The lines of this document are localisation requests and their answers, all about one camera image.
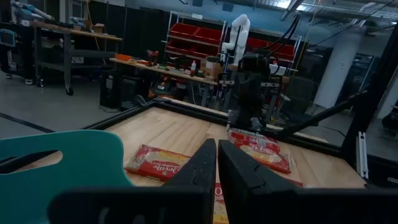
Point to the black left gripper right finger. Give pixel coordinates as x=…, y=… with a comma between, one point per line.
x=239, y=174

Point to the small cardboard box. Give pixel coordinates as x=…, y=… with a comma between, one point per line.
x=99, y=28

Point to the orange tray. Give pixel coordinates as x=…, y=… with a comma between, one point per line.
x=122, y=57

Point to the grey blue machine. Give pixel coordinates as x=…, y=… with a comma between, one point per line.
x=28, y=11

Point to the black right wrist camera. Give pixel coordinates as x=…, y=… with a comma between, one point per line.
x=253, y=63

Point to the white slotted metal bracket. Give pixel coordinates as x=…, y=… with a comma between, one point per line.
x=362, y=155

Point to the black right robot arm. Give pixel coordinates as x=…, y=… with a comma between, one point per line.
x=245, y=124

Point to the black computer tower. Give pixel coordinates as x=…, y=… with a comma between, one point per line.
x=109, y=90

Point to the black workbench wooden top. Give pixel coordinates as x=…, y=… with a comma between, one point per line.
x=66, y=56

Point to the red Orville popcorn bag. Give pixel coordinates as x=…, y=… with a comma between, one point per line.
x=155, y=161
x=261, y=152
x=220, y=202

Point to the red storage bin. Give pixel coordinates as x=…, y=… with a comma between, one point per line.
x=256, y=43
x=205, y=51
x=208, y=35
x=184, y=30
x=283, y=52
x=180, y=46

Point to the white round pillar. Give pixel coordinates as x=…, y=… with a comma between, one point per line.
x=339, y=68

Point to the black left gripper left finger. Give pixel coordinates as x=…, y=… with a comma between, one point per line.
x=199, y=168

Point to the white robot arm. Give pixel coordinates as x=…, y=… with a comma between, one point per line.
x=239, y=34

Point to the black office chair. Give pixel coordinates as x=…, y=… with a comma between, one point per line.
x=298, y=96

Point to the long wooden work table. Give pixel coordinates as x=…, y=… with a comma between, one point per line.
x=161, y=71

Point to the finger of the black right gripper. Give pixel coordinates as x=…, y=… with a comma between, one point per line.
x=243, y=99
x=257, y=99

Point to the teal plastic basket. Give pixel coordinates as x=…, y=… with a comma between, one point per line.
x=77, y=174

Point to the metal shelf rack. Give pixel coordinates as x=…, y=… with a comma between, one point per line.
x=168, y=34

